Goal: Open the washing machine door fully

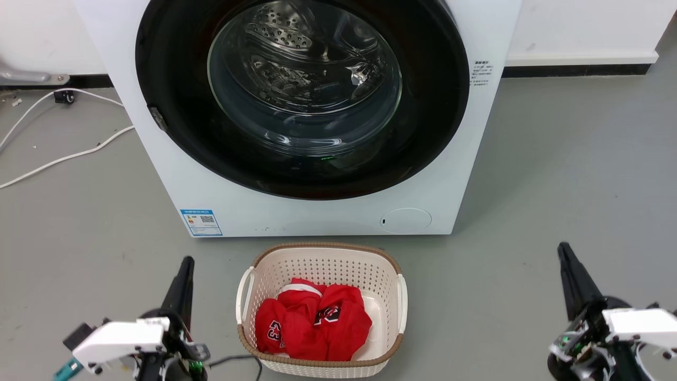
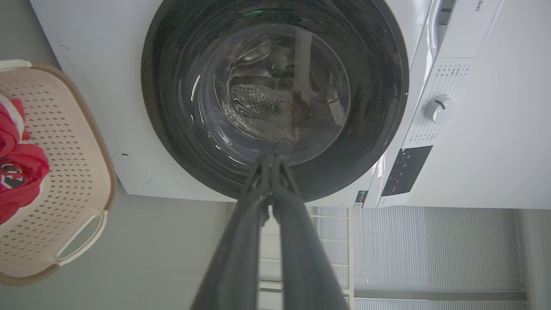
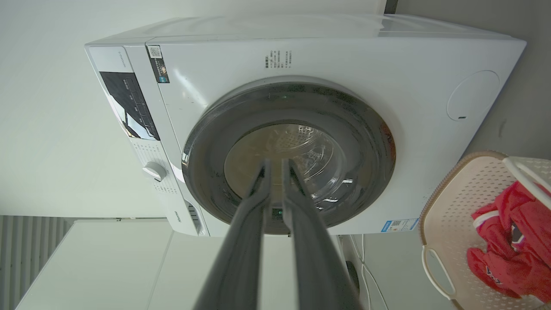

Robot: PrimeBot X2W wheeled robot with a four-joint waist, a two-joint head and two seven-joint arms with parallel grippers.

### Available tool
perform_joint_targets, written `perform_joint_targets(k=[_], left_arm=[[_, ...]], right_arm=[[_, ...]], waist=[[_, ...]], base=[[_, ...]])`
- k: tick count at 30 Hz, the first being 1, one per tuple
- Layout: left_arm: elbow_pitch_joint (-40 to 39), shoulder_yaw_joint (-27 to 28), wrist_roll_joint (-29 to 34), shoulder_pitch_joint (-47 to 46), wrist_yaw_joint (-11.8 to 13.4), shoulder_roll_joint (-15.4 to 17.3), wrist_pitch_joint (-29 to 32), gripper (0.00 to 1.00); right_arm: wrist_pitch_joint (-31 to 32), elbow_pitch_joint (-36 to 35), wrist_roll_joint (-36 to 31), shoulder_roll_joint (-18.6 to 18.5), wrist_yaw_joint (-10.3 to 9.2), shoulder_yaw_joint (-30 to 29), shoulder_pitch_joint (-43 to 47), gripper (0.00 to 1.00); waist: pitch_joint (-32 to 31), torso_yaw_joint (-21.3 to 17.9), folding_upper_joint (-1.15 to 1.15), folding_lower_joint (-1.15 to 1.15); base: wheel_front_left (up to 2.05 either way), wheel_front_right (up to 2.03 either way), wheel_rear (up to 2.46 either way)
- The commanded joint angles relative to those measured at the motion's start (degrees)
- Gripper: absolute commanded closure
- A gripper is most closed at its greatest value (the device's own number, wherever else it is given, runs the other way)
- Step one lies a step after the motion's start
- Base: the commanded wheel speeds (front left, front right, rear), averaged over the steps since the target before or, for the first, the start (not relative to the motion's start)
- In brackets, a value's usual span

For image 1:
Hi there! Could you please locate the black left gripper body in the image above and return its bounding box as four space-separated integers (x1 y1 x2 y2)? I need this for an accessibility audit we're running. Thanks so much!
135 311 211 381

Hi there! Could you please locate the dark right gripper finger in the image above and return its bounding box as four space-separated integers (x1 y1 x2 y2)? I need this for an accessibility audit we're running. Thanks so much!
557 242 585 321
564 243 603 310

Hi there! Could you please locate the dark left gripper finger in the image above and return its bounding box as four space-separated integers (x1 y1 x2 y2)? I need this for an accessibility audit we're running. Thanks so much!
177 257 195 330
160 257 188 316

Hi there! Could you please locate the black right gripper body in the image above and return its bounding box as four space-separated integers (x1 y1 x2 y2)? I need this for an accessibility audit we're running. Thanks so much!
547 297 654 381

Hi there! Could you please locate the black round glass washer door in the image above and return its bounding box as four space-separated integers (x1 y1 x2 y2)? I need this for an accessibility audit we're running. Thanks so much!
135 0 471 201

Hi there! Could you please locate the white front-load washing machine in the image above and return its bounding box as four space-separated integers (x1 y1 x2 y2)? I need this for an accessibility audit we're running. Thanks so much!
72 0 523 238

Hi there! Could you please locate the blue energy label sticker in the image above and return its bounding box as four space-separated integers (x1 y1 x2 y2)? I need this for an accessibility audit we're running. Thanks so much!
180 209 223 237

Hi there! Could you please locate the teal connector piece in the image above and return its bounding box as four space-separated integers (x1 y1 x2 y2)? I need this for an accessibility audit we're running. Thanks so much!
53 358 84 381

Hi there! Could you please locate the red jersey garment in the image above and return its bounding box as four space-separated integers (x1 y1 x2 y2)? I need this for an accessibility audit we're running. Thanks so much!
255 278 373 362

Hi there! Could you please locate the cream plastic laundry basket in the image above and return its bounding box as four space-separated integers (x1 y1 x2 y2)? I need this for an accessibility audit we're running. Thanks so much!
236 242 408 379

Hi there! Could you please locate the round white filter cover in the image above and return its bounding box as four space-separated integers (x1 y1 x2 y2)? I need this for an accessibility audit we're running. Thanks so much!
380 207 432 235

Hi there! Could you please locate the small printed text sticker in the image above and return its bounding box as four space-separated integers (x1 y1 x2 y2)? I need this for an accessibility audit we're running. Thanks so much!
471 60 493 86

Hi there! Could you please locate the stainless steel washer drum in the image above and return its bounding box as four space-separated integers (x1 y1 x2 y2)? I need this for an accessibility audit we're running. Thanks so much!
209 0 402 157

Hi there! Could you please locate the thin black cable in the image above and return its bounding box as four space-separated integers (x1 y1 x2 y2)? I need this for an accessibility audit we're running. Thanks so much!
206 355 263 376

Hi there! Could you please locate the white power cable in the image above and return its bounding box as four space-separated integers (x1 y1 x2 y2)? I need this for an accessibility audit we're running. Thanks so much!
0 125 135 189
0 87 125 151

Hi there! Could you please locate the grey metal floor bracket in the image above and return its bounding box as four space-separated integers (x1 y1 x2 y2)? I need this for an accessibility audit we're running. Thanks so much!
0 62 70 86

